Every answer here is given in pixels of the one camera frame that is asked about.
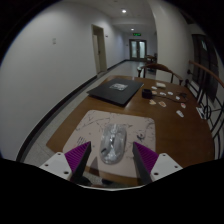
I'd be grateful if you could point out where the black railing with wooden handrail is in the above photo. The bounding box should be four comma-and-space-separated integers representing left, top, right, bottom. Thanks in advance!
184, 59, 224, 161

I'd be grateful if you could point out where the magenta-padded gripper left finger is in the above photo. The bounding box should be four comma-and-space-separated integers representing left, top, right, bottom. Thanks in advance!
39, 140, 93, 184

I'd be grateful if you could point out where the wooden armchair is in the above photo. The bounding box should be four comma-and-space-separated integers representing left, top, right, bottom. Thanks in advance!
136, 62, 184, 86

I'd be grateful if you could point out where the black closed laptop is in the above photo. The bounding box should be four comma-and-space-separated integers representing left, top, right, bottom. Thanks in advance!
86, 77, 145, 107

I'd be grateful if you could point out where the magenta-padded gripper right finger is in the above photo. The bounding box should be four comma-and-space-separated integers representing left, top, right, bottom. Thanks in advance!
132, 141, 184, 185

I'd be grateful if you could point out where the translucent grey computer mouse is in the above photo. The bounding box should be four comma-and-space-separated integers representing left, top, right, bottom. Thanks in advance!
99, 123, 128, 165

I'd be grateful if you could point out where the black cable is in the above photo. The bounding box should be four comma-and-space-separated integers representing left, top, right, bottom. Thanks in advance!
151, 91, 190, 103

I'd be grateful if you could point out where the dark framed window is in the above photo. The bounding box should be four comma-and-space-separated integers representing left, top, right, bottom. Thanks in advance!
191, 33, 218, 101

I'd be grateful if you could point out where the glass double door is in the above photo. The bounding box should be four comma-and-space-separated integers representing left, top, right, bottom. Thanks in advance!
128, 38, 148, 62

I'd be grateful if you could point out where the pale side door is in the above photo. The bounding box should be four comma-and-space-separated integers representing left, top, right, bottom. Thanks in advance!
91, 24, 108, 75

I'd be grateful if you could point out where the small black box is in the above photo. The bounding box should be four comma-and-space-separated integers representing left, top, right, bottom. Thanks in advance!
141, 88, 154, 99

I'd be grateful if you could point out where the pale printed mouse pad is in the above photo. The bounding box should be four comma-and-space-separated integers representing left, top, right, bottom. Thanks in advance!
62, 109, 157, 179

